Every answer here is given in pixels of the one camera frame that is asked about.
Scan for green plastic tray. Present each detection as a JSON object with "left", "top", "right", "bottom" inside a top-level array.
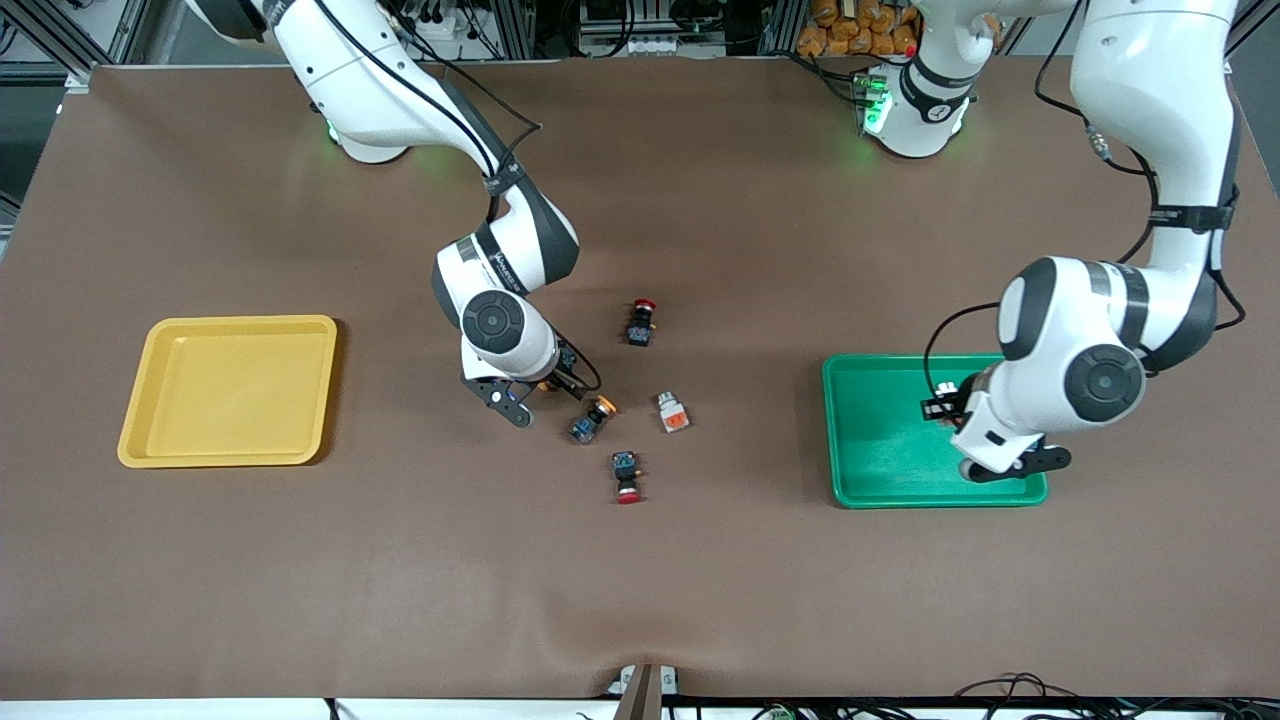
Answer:
[{"left": 822, "top": 353, "right": 1049, "bottom": 509}]

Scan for brown table mat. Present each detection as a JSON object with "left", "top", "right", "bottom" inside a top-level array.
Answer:
[{"left": 0, "top": 55, "right": 1280, "bottom": 701}]

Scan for yellow plastic tray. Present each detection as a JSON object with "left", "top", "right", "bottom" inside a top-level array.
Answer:
[{"left": 117, "top": 315, "right": 339, "bottom": 469}]

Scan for white power strip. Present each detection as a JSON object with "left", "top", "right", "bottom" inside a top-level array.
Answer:
[{"left": 583, "top": 35, "right": 698, "bottom": 58}]

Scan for power strip with black plugs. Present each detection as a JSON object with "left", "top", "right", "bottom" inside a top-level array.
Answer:
[{"left": 395, "top": 0, "right": 476, "bottom": 46}]

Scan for pile of orange objects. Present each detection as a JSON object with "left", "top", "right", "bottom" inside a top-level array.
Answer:
[{"left": 797, "top": 0, "right": 919, "bottom": 58}]

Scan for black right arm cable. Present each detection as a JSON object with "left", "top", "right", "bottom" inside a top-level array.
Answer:
[{"left": 315, "top": 0, "right": 546, "bottom": 226}]

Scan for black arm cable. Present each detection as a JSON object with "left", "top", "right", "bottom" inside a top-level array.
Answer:
[
  {"left": 922, "top": 0, "right": 1247, "bottom": 401},
  {"left": 315, "top": 0, "right": 546, "bottom": 226}
]

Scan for black cable bundle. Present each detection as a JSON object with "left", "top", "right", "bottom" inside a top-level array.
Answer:
[{"left": 950, "top": 672, "right": 1280, "bottom": 720}]

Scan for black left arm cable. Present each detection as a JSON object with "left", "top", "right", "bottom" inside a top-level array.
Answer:
[{"left": 922, "top": 0, "right": 1247, "bottom": 401}]

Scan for tan post with white bracket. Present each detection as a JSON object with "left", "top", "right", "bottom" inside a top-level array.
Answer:
[{"left": 605, "top": 663, "right": 681, "bottom": 720}]

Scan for aluminium frame post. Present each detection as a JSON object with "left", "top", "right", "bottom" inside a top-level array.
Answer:
[
  {"left": 758, "top": 0, "right": 807, "bottom": 57},
  {"left": 480, "top": 0, "right": 538, "bottom": 61}
]

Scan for aluminium profile rail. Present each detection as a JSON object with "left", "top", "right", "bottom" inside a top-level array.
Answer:
[
  {"left": 0, "top": 0, "right": 106, "bottom": 96},
  {"left": 1225, "top": 0, "right": 1280, "bottom": 73}
]

